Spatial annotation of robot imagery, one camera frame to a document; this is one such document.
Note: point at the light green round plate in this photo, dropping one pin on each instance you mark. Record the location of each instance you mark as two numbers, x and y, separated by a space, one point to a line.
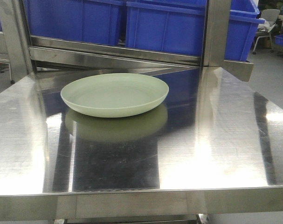
115 95

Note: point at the stainless steel shelf rack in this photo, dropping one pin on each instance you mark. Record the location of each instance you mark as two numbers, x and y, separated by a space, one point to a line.
24 52

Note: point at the blue plastic bin, right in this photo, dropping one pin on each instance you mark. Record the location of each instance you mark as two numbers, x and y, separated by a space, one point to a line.
176 26

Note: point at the blue plastic bin, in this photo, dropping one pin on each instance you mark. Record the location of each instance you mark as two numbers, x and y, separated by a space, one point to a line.
95 21
176 26

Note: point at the blue plastic bin, left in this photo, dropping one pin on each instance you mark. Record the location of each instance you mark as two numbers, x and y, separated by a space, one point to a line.
95 21

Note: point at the grey office chair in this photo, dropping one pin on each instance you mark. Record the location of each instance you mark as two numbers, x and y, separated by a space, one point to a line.
264 30

